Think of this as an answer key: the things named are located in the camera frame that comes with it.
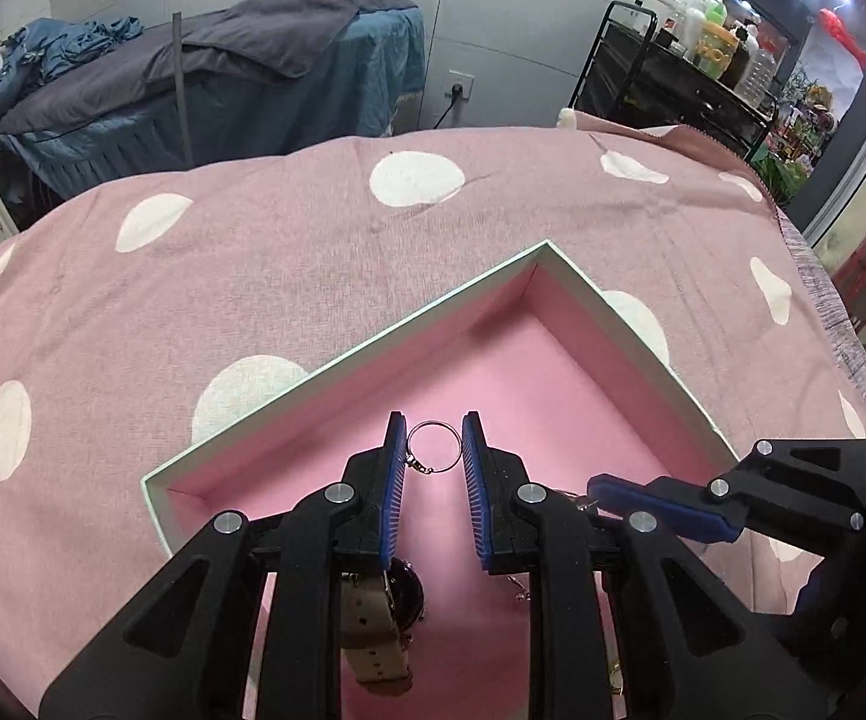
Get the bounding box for grey blanket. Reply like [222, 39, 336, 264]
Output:
[0, 0, 420, 137]

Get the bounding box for black trolley cart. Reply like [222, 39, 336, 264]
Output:
[568, 0, 780, 164]

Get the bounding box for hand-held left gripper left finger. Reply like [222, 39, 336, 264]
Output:
[38, 411, 411, 720]

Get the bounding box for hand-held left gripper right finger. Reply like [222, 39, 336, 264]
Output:
[461, 411, 833, 720]

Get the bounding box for red hanging decoration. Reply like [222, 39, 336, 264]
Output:
[819, 7, 866, 70]

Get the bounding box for silver key ring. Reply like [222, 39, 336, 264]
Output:
[405, 420, 465, 476]

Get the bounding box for cluster of toiletry bottles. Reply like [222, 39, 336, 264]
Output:
[639, 0, 788, 103]

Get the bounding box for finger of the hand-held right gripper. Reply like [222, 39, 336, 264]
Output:
[587, 438, 866, 544]

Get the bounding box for grey metal pole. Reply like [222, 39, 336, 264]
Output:
[171, 11, 195, 167]

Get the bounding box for white box with pink inside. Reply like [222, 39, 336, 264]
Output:
[140, 238, 738, 720]

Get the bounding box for pink polka dot blanket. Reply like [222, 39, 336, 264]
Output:
[0, 124, 866, 720]

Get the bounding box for wristwatch with beige strap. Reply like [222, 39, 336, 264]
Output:
[338, 559, 426, 692]

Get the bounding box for black power cable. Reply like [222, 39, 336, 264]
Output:
[431, 87, 465, 130]

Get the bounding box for bed with blue cover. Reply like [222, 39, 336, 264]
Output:
[0, 4, 428, 205]

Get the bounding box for mauve woven sheet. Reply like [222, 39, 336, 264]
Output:
[575, 111, 866, 432]

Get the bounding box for green plants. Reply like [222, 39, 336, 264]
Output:
[754, 67, 836, 205]

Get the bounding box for crumpled blue bedding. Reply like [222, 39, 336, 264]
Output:
[0, 15, 146, 140]

